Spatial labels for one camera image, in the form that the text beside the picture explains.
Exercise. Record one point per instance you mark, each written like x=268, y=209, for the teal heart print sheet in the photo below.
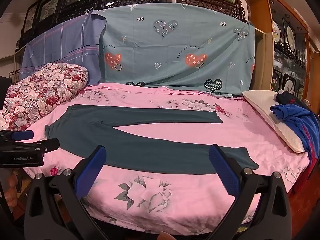
x=175, y=42

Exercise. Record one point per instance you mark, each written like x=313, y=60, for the dark navy garment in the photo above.
x=287, y=97

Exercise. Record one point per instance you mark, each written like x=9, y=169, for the dark green pants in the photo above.
x=150, y=150

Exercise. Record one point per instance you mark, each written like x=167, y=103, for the red floral pillow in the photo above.
x=45, y=92

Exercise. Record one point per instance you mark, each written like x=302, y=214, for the wooden display cabinet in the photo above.
x=260, y=12

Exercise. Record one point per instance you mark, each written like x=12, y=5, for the row of round display plates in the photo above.
x=291, y=35

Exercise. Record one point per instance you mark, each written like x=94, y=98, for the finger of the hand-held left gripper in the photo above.
x=47, y=143
x=22, y=135

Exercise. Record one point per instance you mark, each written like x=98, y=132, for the blue garment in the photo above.
x=297, y=120

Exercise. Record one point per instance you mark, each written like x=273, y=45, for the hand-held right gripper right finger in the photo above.
x=225, y=170

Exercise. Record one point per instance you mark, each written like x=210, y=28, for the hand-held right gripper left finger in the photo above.
x=92, y=170

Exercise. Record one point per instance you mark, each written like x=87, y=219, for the pink floral bed sheet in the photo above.
x=175, y=195

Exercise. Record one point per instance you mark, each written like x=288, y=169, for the person's right hand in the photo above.
x=165, y=236

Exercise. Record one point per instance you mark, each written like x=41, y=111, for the white pillow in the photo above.
x=260, y=102

